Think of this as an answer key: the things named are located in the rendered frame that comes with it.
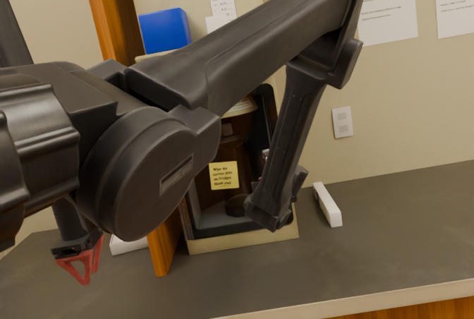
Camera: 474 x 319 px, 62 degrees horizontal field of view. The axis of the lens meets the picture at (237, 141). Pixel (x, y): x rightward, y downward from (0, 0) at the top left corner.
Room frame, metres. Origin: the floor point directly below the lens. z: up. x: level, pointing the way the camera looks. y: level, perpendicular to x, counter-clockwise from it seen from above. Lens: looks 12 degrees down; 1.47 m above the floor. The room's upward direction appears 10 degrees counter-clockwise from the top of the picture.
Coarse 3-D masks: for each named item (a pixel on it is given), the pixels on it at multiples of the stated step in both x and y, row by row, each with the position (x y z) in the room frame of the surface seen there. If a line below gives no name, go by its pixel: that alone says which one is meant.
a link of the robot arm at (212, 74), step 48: (288, 0) 0.41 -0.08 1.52; (336, 0) 0.46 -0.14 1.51; (192, 48) 0.32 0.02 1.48; (240, 48) 0.32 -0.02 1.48; (288, 48) 0.39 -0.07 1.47; (336, 48) 0.52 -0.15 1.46; (144, 96) 0.29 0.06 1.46; (192, 96) 0.26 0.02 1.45; (240, 96) 0.34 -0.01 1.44; (96, 144) 0.21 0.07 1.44; (144, 144) 0.20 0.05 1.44; (192, 144) 0.24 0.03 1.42; (96, 192) 0.20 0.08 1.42; (144, 192) 0.21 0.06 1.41
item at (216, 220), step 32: (256, 96) 1.03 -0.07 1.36; (224, 128) 1.03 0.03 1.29; (256, 128) 1.03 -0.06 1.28; (224, 160) 1.03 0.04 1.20; (256, 160) 1.03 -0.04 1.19; (192, 192) 1.04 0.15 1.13; (224, 192) 1.03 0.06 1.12; (192, 224) 1.04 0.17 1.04; (224, 224) 1.04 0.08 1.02; (256, 224) 1.03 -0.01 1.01; (288, 224) 1.03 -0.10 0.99
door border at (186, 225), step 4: (184, 196) 1.04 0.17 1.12; (184, 200) 1.04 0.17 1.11; (180, 204) 1.04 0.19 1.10; (184, 204) 1.04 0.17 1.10; (180, 208) 1.04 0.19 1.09; (184, 208) 1.04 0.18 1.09; (180, 212) 1.04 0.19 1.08; (184, 212) 1.04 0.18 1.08; (184, 216) 1.04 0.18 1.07; (188, 216) 1.04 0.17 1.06; (184, 220) 1.04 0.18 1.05; (188, 220) 1.04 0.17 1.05; (184, 224) 1.04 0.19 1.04; (188, 224) 1.04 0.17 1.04; (184, 228) 1.04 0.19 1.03; (188, 228) 1.04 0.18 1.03; (188, 232) 1.04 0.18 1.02; (192, 232) 1.04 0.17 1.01; (188, 236) 1.04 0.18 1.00; (192, 236) 1.04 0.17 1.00
